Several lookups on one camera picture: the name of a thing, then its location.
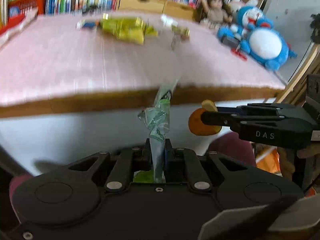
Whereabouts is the clear green plastic wrapper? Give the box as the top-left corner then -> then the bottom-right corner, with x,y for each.
134,80 -> 177,183

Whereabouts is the black box device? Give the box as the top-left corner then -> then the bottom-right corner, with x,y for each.
221,35 -> 240,49

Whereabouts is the colourful small snack packet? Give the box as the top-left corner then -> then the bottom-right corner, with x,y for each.
76,20 -> 100,30

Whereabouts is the red plastic basket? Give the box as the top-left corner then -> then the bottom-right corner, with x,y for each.
8,0 -> 46,18

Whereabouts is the brown haired doll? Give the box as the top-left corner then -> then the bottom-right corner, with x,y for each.
198,0 -> 233,30

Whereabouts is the gold foil wrapper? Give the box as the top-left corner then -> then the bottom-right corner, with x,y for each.
171,25 -> 190,41

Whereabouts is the yellow green snack bag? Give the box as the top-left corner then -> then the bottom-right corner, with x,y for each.
100,14 -> 158,45

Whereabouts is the white crumpled tissue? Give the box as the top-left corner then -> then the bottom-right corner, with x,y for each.
161,14 -> 178,28

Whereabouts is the blue Doraemon plush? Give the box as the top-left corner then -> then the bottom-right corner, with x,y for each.
217,0 -> 297,72

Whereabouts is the wooden drawer organizer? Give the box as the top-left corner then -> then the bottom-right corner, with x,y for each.
116,0 -> 195,21

